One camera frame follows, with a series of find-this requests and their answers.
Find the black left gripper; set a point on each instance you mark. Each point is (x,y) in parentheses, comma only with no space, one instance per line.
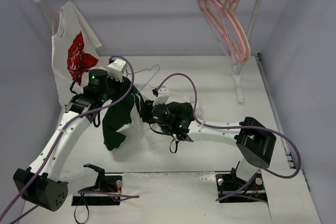
(122,85)

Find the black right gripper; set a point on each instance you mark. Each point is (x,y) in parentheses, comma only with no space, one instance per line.
(146,111)

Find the white and green t-shirt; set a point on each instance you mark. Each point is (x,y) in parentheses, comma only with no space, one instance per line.
(119,115)

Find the light blue wire hanger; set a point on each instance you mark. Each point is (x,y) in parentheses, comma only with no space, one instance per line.
(148,73)

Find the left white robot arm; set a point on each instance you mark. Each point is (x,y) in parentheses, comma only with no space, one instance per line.
(40,183)

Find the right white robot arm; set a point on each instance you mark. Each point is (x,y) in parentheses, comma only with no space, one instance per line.
(177,120)

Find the white t-shirt red print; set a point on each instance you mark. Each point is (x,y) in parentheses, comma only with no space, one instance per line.
(73,51)

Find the pink plastic hanger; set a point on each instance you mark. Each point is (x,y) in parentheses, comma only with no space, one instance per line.
(223,27)
(241,44)

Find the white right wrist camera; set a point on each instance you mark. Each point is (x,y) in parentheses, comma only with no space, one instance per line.
(162,95)

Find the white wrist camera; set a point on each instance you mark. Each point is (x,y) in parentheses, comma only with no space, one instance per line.
(162,95)
(116,69)

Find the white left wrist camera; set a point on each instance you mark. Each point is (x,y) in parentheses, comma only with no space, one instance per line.
(116,69)

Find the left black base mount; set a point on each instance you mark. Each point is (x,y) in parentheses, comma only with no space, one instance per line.
(99,183)

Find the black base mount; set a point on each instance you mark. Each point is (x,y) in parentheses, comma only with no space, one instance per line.
(99,183)
(232,189)

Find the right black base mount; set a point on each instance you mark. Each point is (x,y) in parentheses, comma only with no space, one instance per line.
(232,189)

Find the pink wire hanger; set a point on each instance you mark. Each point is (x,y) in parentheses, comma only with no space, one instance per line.
(53,16)

